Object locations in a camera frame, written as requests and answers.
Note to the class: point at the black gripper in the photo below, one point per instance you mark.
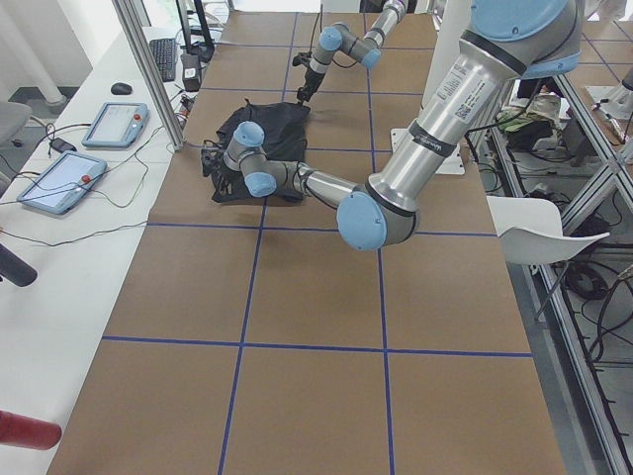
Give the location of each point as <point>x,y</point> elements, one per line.
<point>222,175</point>
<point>312,78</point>

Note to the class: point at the black printed t-shirt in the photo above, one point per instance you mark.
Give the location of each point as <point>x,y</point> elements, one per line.
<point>284,127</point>

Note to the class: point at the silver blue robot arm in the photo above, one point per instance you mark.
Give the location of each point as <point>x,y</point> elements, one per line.
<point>338,38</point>
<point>504,40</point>

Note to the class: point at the black power adapter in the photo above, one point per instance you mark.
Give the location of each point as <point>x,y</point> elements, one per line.
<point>191,72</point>

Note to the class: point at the far blue teach pendant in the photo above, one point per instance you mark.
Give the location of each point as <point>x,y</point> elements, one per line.
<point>116,125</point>

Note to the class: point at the blue teach pendant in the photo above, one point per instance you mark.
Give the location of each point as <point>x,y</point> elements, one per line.
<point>116,125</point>
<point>64,183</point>

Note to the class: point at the black keyboard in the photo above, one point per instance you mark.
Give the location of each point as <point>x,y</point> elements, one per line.
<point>163,52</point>

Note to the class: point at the black computer mouse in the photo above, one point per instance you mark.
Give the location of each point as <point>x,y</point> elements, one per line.
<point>121,89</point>

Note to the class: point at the brown paper table cover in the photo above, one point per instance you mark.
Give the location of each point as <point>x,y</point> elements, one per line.
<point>251,339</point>

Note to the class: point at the near blue teach pendant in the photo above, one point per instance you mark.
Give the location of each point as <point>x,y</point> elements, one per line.
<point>64,183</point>

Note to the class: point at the white plastic chair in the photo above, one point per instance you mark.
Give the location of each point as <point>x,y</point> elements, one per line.
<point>531,233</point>

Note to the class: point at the red cylinder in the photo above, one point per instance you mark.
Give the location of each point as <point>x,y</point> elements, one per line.
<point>25,432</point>

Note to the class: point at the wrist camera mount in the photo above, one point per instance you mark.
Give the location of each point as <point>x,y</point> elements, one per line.
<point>210,156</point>
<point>302,58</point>

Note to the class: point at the aluminium frame post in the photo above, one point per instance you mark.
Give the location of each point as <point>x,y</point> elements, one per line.
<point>131,25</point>

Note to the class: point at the black cylinder handle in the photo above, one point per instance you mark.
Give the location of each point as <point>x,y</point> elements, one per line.
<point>16,270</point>

